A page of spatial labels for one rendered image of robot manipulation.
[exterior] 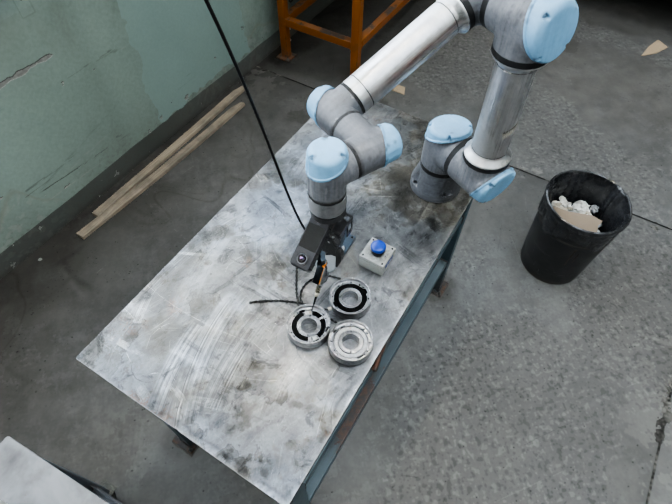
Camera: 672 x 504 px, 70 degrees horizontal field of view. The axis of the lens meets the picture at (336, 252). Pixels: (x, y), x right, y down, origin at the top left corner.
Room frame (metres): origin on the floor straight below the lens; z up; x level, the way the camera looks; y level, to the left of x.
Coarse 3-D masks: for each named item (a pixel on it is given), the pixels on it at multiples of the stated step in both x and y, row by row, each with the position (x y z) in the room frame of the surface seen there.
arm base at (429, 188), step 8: (416, 168) 1.02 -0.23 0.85; (424, 168) 0.98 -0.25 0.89; (416, 176) 1.00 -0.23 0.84; (424, 176) 0.97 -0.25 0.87; (432, 176) 0.96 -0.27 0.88; (440, 176) 0.95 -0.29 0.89; (448, 176) 0.95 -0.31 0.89; (416, 184) 0.98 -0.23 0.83; (424, 184) 0.96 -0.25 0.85; (432, 184) 0.95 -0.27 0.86; (440, 184) 0.95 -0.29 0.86; (448, 184) 0.95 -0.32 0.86; (456, 184) 0.96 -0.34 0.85; (416, 192) 0.97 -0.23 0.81; (424, 192) 0.95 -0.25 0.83; (432, 192) 0.94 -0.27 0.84; (440, 192) 0.94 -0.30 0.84; (448, 192) 0.95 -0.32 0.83; (456, 192) 0.96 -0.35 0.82; (432, 200) 0.94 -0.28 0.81; (440, 200) 0.94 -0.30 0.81; (448, 200) 0.94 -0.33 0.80
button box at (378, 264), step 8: (368, 248) 0.74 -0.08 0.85; (392, 248) 0.74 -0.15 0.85; (360, 256) 0.71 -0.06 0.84; (368, 256) 0.71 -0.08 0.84; (376, 256) 0.71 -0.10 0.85; (384, 256) 0.71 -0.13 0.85; (392, 256) 0.72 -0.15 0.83; (360, 264) 0.71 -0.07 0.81; (368, 264) 0.70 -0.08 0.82; (376, 264) 0.69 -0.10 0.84; (384, 264) 0.69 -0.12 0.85; (376, 272) 0.69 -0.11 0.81
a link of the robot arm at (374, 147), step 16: (336, 128) 0.73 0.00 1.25; (352, 128) 0.71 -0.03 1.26; (368, 128) 0.71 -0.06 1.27; (384, 128) 0.71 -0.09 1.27; (352, 144) 0.67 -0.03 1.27; (368, 144) 0.67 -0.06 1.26; (384, 144) 0.68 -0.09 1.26; (400, 144) 0.69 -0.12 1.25; (368, 160) 0.65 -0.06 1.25; (384, 160) 0.66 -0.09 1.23
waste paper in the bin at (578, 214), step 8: (560, 200) 1.38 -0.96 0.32; (560, 208) 1.32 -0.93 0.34; (568, 208) 1.34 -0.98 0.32; (576, 208) 1.34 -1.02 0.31; (584, 208) 1.34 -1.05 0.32; (592, 208) 1.35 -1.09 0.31; (568, 216) 1.27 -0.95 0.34; (576, 216) 1.27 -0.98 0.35; (584, 216) 1.26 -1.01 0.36; (592, 216) 1.26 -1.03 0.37; (576, 224) 1.24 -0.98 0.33; (584, 224) 1.23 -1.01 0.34; (592, 224) 1.23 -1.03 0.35; (600, 224) 1.28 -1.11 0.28
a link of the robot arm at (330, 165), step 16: (320, 144) 0.64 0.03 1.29; (336, 144) 0.64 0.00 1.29; (320, 160) 0.60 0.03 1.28; (336, 160) 0.61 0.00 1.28; (352, 160) 0.63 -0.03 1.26; (320, 176) 0.60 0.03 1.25; (336, 176) 0.60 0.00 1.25; (352, 176) 0.62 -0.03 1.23; (320, 192) 0.60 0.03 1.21; (336, 192) 0.60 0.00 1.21
